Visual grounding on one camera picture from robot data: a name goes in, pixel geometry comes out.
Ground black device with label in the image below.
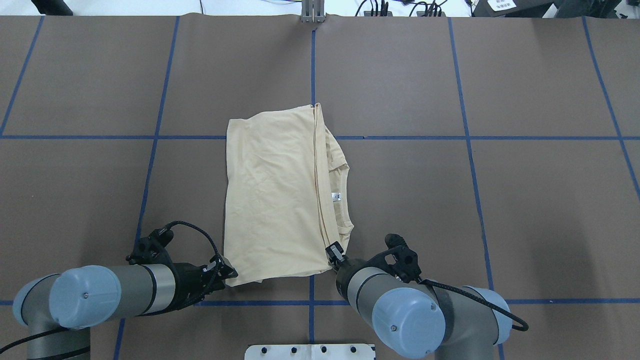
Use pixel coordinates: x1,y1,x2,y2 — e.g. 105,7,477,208
471,0,531,18

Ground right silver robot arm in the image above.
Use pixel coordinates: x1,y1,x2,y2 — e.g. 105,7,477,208
326,234,530,360

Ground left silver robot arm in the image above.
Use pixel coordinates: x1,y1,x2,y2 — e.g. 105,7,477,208
1,255,238,360

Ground aluminium frame post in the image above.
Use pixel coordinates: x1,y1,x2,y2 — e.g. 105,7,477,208
301,0,326,23

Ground brown paper table cover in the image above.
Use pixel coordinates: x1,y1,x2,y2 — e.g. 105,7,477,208
0,13,640,360

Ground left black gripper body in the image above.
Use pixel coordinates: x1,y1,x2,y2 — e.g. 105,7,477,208
173,255,239,311

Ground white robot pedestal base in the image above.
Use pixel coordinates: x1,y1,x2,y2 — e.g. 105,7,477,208
244,343,377,360

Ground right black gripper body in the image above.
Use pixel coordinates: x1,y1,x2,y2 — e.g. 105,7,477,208
326,241,367,283

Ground beige printed t-shirt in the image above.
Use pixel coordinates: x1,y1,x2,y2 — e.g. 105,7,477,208
223,104,354,287

